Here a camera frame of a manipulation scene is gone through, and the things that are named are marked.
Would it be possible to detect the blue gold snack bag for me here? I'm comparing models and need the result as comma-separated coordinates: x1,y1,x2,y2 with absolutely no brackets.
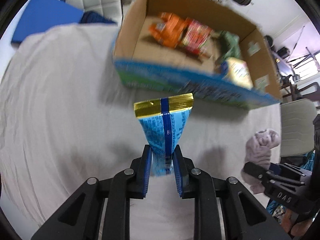
133,93,194,176

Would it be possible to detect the dark wooden chair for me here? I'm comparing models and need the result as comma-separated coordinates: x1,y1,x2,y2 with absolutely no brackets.
281,73,319,102

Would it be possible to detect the beige plastic chair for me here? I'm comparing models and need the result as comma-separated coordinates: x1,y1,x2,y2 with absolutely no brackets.
280,99,317,158

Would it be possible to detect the red snack bag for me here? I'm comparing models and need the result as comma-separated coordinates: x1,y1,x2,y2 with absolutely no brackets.
179,18,214,56

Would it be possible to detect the brown cardboard box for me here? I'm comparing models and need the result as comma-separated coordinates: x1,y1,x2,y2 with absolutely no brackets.
113,0,280,109

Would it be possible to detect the yellow snack pack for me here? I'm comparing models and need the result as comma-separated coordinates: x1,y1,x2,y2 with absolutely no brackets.
220,57,253,90

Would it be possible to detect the green snack bag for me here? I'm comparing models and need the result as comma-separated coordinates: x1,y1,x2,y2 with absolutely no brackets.
215,30,242,64

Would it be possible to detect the blue foam mat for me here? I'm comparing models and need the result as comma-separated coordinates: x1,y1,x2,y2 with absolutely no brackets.
11,0,84,44

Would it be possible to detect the dark blue cloth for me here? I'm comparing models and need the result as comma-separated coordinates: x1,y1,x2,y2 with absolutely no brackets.
79,11,117,24

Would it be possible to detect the orange snack bag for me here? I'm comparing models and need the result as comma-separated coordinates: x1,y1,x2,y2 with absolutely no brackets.
149,12,188,49

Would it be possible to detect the beige table cloth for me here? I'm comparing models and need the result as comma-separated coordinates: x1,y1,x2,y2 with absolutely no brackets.
1,24,281,239

